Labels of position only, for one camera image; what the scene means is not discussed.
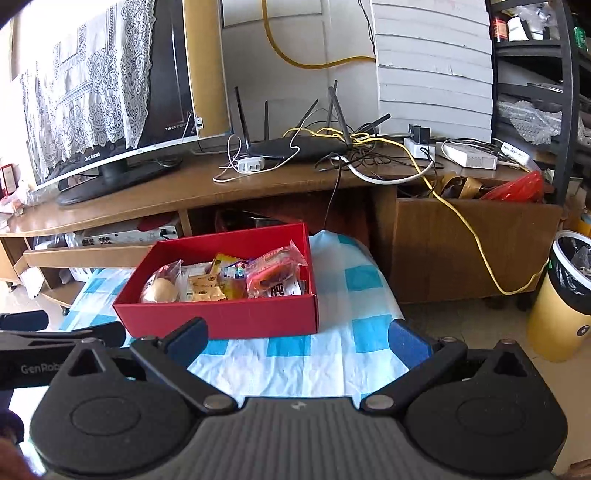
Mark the white power strip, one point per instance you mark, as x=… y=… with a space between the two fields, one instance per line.
x=422 y=150

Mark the red plastic bag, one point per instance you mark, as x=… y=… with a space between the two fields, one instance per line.
x=515 y=188

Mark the black plug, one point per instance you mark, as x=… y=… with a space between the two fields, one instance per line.
x=419 y=134

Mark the black router with antennas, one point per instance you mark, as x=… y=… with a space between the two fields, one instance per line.
x=295 y=148

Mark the cream trash bin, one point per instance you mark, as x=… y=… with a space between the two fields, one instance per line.
x=558 y=314

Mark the red cardboard box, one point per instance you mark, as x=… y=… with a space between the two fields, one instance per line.
x=217 y=318

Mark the red can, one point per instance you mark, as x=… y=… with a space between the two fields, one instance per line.
x=498 y=28

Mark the pale yellow bun packet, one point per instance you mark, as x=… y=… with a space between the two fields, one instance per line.
x=161 y=288

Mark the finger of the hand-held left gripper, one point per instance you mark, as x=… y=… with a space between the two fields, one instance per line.
x=23 y=321
x=46 y=339

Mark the black white snack packet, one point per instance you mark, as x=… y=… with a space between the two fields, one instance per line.
x=284 y=290

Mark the small white box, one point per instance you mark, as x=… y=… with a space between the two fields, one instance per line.
x=518 y=28

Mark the clear plastic bag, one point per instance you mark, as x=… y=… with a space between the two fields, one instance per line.
x=57 y=241

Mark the white lace cloth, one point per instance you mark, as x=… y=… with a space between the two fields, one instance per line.
x=92 y=92

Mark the red plaque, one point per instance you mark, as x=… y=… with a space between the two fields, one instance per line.
x=7 y=180

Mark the black shelf rack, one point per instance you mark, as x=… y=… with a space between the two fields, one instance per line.
x=565 y=115

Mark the wooden television stand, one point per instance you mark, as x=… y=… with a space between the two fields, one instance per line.
x=184 y=189

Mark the small white device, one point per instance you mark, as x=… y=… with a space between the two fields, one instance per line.
x=517 y=152

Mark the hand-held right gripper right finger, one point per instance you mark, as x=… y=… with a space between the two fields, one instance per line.
x=408 y=339

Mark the bubble wrap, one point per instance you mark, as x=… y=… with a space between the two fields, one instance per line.
x=528 y=122

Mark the flat screen television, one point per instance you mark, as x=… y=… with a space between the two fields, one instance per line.
x=171 y=69

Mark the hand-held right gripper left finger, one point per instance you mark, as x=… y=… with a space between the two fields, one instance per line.
x=187 y=339

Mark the cream orange snack packet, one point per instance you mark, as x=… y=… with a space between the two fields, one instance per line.
x=205 y=287

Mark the yellow green snack packet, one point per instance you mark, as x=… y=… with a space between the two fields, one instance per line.
x=224 y=262

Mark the white power adapter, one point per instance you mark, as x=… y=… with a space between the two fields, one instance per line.
x=251 y=164

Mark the pink clear snack packet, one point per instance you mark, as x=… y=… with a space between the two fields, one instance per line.
x=274 y=272

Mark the brown ribbons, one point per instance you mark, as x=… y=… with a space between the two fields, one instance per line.
x=461 y=184

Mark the silver media player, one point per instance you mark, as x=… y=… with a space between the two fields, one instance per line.
x=129 y=236

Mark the dark red cloth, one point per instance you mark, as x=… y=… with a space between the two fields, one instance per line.
x=154 y=223

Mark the stack of white foam boards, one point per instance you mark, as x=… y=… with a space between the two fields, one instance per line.
x=434 y=69

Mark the white modem box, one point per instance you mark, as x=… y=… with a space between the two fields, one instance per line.
x=471 y=156

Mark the blue checkered tablecloth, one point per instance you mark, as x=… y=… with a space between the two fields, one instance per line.
x=346 y=318

